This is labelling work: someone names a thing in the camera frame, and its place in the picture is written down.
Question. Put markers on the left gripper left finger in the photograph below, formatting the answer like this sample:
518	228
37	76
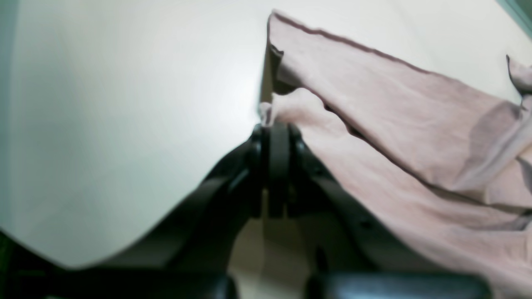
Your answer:
185	256

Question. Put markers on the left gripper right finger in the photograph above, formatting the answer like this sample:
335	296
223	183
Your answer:
352	254

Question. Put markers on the pink t-shirt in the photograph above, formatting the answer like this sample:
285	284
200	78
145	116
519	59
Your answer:
445	166

